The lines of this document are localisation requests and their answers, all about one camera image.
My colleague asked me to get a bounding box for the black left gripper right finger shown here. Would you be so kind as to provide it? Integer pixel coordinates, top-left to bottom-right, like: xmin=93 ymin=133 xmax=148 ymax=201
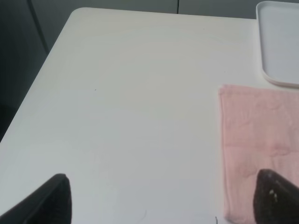
xmin=253 ymin=169 xmax=299 ymax=224

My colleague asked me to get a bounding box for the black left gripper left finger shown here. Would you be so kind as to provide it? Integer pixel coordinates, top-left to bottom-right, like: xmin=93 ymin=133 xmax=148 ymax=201
xmin=0 ymin=174 xmax=72 ymax=224

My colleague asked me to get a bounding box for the pink towel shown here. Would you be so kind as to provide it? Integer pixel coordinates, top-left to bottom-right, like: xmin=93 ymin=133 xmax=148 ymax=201
xmin=219 ymin=85 xmax=299 ymax=224

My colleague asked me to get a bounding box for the white plastic tray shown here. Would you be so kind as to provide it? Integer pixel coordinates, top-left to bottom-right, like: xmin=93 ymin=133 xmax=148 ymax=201
xmin=256 ymin=1 xmax=299 ymax=88

